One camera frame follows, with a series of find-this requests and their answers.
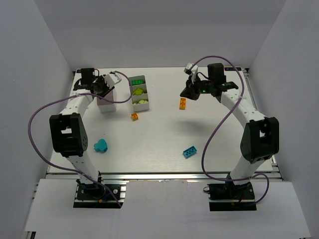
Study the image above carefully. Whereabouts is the orange 2x3 lego brick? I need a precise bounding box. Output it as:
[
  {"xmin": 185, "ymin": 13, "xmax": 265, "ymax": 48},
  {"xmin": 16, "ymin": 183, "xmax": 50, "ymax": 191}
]
[{"xmin": 179, "ymin": 98, "xmax": 186, "ymax": 110}]

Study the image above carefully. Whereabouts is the green lego brick top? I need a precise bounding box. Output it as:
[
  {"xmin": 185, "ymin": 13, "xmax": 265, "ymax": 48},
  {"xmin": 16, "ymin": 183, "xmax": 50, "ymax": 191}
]
[{"xmin": 131, "ymin": 79, "xmax": 144, "ymax": 85}]

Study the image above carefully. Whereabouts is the lime 2x3 lego brick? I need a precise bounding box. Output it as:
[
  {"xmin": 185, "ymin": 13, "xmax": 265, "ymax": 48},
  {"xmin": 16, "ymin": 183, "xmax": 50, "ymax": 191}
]
[{"xmin": 133, "ymin": 88, "xmax": 146, "ymax": 96}]

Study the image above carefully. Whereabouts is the orange small lego brick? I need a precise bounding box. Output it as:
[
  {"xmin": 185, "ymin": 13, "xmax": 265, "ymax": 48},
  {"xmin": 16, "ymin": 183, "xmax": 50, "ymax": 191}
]
[{"xmin": 131, "ymin": 113, "xmax": 139, "ymax": 121}]

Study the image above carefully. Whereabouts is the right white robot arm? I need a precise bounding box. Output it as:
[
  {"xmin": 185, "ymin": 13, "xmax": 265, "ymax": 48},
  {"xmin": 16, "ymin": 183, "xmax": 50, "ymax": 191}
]
[{"xmin": 180, "ymin": 63, "xmax": 279, "ymax": 186}]

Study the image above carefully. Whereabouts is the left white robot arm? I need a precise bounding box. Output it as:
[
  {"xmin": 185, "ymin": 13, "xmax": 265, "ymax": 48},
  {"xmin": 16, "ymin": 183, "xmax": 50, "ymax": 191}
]
[{"xmin": 49, "ymin": 68, "xmax": 114, "ymax": 184}]

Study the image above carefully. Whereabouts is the left white divided container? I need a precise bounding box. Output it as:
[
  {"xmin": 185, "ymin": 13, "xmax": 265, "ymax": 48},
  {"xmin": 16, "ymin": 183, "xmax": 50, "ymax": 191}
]
[{"xmin": 97, "ymin": 89, "xmax": 117, "ymax": 113}]

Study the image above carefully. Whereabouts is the white divided container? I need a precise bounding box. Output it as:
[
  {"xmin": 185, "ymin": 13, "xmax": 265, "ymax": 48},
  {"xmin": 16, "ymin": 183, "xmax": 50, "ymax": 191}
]
[
  {"xmin": 129, "ymin": 75, "xmax": 150, "ymax": 112},
  {"xmin": 97, "ymin": 89, "xmax": 117, "ymax": 113}
]

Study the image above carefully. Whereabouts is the right white divided container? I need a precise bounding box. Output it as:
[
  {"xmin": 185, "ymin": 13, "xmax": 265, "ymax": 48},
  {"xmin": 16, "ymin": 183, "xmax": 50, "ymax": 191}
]
[{"xmin": 129, "ymin": 75, "xmax": 150, "ymax": 112}]

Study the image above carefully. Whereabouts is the blue 2x3 lego brick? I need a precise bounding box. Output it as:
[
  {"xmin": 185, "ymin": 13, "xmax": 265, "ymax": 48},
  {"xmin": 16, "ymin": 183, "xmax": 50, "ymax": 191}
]
[{"xmin": 182, "ymin": 146, "xmax": 197, "ymax": 158}]

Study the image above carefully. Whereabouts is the blue heart lego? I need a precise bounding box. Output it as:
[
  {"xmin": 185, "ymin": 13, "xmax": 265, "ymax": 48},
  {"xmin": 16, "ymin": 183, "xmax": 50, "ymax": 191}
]
[{"xmin": 94, "ymin": 139, "xmax": 108, "ymax": 152}]

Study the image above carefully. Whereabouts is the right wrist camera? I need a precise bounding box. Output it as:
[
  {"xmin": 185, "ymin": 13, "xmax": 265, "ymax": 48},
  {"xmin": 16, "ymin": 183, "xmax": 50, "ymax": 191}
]
[{"xmin": 184, "ymin": 63, "xmax": 198, "ymax": 81}]

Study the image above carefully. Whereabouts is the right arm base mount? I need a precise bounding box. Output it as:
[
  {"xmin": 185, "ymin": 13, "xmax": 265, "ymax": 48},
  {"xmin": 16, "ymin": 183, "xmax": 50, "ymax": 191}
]
[{"xmin": 203, "ymin": 182, "xmax": 257, "ymax": 212}]

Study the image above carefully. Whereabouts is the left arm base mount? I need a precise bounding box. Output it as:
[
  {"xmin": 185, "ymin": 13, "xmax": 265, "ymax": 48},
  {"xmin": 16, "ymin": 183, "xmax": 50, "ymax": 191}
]
[{"xmin": 73, "ymin": 179, "xmax": 124, "ymax": 209}]

